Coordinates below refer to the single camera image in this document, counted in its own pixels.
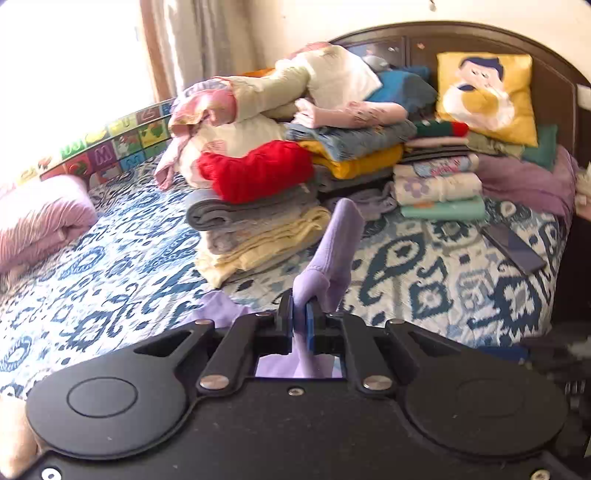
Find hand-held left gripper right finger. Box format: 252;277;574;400
305;299;465;397

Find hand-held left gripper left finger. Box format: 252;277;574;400
131;288;296;397

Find lilac garment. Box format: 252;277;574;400
178;198;365;380

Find large pile of folded clothes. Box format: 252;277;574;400
154;42;384;191

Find folded pale yellow garment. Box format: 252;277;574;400
195;208;332;288

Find folded light grey garment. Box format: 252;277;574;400
202;208;325;256

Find dark smartphone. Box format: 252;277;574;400
480;224;546;276

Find grey printed garment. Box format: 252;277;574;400
323;182;399;221

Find folded dark grey garment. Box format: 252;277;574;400
318;165;399;193

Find red knitted sweater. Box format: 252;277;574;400
198;140;315;205

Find purple blanket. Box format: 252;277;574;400
475;145;580;217

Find folded mustard yellow garment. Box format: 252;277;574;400
299;141;405;181

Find folded mint green garment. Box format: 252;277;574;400
399;195;486;221

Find blue patterned quilt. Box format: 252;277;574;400
0;152;573;402

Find white purple flower garment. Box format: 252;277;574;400
392;164;484;206

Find folded denim garment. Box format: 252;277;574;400
285;121;417;162

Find teal cushion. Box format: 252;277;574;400
522;124;559;172

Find pink floral printed garment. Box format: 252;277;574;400
411;154;479;179

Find pink embroidered garment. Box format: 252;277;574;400
294;98;408;130

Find black striped garment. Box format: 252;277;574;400
404;142;472;163

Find green knitted garment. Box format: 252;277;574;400
412;119;470;139

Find colourful alphabet foam mat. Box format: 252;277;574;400
18;98;177;186

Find dark wooden headboard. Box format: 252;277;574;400
330;21;591;324

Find blue towel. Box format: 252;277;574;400
367;67;438;117

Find yellow cartoon cushion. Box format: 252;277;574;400
435;52;539;147

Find grey curtain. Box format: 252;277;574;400
175;0;260;93

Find folded beige garment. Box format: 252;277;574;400
0;392;41;480

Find window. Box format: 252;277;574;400
0;0;174;162

